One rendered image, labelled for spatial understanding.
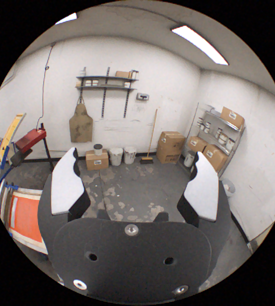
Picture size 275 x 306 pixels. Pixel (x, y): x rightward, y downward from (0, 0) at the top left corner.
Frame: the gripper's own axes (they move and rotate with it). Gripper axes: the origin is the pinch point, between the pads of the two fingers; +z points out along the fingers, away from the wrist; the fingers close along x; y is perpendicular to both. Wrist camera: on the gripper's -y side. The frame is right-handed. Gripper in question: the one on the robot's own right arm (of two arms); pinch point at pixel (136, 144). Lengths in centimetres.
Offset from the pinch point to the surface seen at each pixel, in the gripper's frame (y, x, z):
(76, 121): 48, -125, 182
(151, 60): -81, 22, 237
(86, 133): 79, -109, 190
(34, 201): 61, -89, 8
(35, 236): 63, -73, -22
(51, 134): 66, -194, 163
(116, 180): 163, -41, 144
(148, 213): 172, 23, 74
